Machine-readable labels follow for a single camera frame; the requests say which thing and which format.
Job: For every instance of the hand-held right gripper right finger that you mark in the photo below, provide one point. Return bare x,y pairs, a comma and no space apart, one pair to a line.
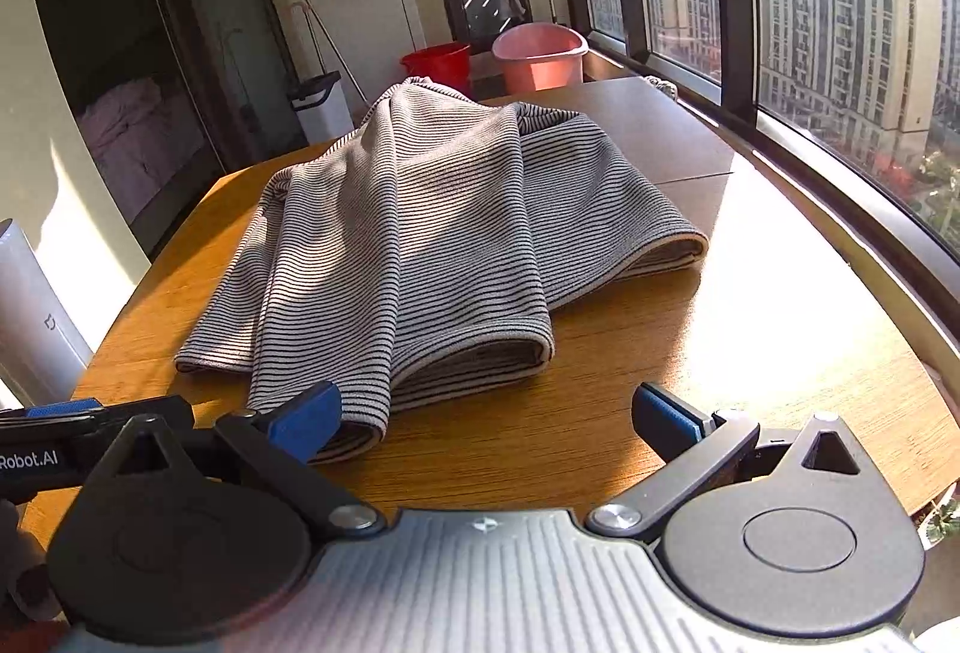
667,422

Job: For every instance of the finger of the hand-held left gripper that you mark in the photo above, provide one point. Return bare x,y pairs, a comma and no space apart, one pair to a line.
64,408

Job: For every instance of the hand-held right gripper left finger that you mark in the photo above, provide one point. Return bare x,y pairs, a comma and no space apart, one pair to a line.
307,422

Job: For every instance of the striped knit garment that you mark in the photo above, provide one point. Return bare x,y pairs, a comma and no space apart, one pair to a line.
420,233

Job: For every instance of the person's left hand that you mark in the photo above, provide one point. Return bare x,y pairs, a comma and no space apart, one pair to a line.
26,578

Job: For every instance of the white cylindrical air purifier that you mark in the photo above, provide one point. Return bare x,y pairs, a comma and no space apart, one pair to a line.
34,315

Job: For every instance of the pink bedding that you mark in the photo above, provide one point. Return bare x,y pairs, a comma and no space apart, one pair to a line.
139,143

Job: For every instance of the white bin with black lid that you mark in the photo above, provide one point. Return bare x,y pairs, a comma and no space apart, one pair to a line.
322,113

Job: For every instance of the red plastic bucket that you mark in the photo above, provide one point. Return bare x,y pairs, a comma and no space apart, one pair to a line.
439,64

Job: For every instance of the pink plastic basin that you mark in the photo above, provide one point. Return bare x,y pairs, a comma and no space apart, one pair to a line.
540,56

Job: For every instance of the apartment buildings outside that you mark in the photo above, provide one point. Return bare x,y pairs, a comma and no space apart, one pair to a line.
825,23

